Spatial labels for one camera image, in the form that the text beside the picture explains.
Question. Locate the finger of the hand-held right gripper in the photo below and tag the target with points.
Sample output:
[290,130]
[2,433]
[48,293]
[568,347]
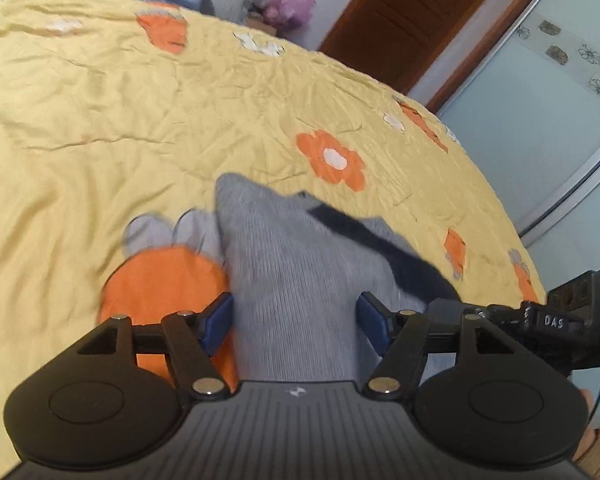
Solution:
[445,307]

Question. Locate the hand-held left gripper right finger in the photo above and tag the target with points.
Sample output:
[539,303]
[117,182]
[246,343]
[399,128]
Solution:
[375,325]

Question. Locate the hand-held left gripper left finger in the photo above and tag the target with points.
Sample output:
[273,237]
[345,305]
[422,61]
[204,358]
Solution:
[219,322]

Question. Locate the navy and grey knit garment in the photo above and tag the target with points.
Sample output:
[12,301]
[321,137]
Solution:
[290,285]

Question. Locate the frosted glass wardrobe door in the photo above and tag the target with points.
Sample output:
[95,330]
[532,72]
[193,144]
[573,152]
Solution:
[530,120]

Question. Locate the yellow flower-print bedspread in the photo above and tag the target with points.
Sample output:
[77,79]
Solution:
[130,110]

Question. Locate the brown wooden door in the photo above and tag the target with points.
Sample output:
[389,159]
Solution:
[400,15]

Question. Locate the pink plastic bag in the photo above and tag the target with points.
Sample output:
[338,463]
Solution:
[290,5]

